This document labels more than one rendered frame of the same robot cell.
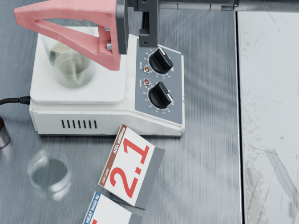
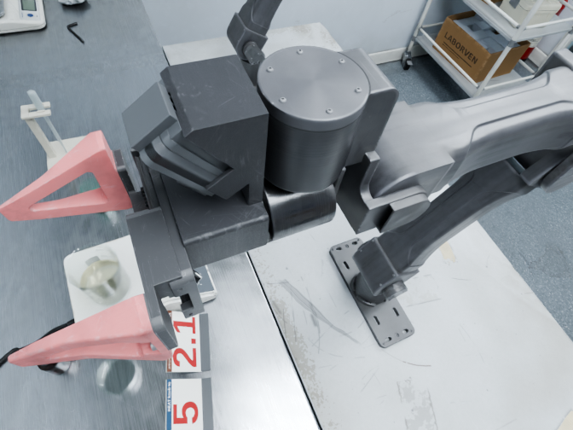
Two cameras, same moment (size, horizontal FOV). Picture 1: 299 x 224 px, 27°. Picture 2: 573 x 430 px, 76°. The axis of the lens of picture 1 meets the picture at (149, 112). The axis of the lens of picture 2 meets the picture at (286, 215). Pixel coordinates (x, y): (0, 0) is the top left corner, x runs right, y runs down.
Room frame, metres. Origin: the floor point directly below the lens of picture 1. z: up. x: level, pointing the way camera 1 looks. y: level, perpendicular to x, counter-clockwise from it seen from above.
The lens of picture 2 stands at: (0.20, 0.00, 1.52)
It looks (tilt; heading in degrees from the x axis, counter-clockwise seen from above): 57 degrees down; 324
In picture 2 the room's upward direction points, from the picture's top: 11 degrees clockwise
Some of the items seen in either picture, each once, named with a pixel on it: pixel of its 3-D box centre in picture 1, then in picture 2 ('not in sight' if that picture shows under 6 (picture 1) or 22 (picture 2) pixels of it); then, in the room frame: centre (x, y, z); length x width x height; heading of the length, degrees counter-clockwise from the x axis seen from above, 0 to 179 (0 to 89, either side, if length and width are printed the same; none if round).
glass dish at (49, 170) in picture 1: (49, 170); (118, 374); (0.36, 0.13, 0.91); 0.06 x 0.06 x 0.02
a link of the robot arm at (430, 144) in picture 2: not in sight; (477, 153); (0.32, -0.29, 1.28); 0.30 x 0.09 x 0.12; 87
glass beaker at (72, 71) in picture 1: (73, 54); (103, 277); (0.46, 0.09, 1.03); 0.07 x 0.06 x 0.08; 54
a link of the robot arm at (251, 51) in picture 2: not in sight; (249, 44); (0.91, -0.32, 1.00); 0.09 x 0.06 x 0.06; 177
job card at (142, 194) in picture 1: (133, 166); (188, 340); (0.36, 0.02, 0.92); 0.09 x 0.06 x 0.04; 163
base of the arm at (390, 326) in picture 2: not in sight; (375, 281); (0.32, -0.30, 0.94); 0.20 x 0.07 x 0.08; 177
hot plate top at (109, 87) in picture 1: (80, 64); (112, 277); (0.48, 0.09, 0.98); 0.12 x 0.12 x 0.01; 89
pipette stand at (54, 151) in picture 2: not in sight; (56, 133); (0.82, 0.12, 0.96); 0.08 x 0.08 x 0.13; 84
